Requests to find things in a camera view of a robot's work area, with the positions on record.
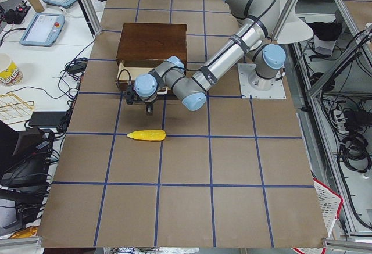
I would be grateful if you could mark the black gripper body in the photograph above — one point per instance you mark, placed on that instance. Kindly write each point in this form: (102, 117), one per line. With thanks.
(147, 104)

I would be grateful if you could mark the yellow corn cob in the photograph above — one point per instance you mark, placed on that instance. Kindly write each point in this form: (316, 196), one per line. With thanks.
(147, 135)

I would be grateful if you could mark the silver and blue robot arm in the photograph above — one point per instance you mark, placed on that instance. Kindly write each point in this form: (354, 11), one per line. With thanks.
(259, 20)

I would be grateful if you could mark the dark brown wooden drawer cabinet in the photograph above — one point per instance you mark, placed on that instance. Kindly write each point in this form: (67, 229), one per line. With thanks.
(152, 42)

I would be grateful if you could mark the black laptop power adapter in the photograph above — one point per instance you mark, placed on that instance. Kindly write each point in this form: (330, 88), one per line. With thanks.
(76, 68)

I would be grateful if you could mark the teach pendant tablet near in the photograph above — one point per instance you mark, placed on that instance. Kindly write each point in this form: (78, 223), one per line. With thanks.
(43, 30)

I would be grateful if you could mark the popcorn paper bucket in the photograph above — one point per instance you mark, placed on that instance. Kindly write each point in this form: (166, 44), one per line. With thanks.
(10, 73)

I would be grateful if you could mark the white lamp shade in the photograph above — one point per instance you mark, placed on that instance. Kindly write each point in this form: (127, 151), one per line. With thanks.
(289, 28)

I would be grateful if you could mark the white and red plastic basket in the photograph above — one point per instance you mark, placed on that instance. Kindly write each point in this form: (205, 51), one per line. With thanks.
(330, 204)

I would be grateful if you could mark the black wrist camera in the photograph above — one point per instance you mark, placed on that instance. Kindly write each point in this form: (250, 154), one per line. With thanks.
(130, 95)

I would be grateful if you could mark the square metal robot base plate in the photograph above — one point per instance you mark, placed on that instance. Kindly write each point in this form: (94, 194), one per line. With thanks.
(253, 87)

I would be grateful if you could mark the aluminium frame post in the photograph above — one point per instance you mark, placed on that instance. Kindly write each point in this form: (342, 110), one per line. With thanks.
(90, 17)

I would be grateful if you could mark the gold wire rack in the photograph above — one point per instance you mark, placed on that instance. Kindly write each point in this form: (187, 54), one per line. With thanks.
(14, 109)

